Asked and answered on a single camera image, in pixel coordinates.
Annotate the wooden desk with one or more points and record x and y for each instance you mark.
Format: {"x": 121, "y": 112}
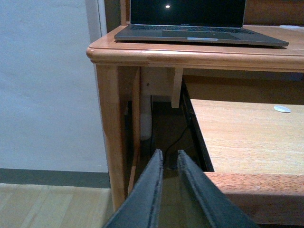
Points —
{"x": 121, "y": 67}

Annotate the grey open laptop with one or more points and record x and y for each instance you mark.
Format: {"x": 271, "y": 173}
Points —
{"x": 203, "y": 21}

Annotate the wooden pull-out keyboard tray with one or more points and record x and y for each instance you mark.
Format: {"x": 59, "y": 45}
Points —
{"x": 252, "y": 153}

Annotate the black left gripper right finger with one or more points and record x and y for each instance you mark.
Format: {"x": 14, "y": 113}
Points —
{"x": 204, "y": 205}

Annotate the white round disc on desk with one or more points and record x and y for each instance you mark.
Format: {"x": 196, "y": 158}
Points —
{"x": 290, "y": 27}

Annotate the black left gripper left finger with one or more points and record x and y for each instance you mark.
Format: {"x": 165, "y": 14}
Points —
{"x": 141, "y": 209}

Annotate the white round sticker on tray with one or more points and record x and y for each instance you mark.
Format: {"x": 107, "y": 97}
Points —
{"x": 282, "y": 109}

